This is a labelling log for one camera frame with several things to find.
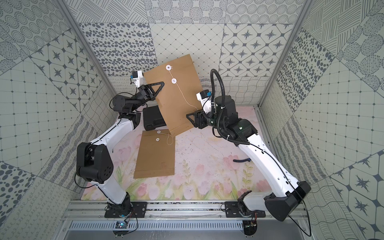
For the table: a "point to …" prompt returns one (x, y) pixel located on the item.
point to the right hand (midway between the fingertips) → (192, 116)
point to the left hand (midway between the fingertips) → (168, 88)
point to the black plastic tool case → (152, 118)
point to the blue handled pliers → (242, 160)
